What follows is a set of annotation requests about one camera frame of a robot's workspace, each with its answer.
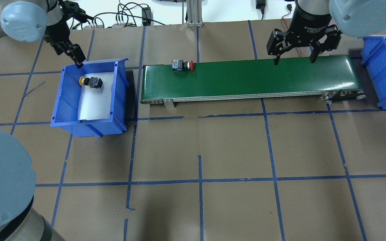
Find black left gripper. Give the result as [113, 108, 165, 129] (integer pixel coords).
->
[44, 20, 86, 69]

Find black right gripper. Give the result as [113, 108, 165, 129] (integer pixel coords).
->
[267, 9, 342, 66]

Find yellow push button switch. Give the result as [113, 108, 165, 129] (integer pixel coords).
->
[79, 76, 103, 89]

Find red push button switch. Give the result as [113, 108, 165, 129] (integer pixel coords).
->
[171, 59, 194, 73]

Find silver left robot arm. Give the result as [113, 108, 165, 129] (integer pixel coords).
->
[0, 0, 85, 241]

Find green conveyor belt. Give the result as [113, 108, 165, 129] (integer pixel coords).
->
[140, 55, 366, 108]

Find blue left plastic bin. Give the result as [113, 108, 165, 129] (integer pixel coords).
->
[50, 58, 129, 138]

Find white foam pad left bin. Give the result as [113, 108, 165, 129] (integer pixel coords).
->
[77, 72, 113, 120]

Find black power adapter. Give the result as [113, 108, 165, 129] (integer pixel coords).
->
[141, 7, 153, 26]

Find aluminium frame post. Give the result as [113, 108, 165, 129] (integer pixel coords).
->
[186, 0, 204, 27]

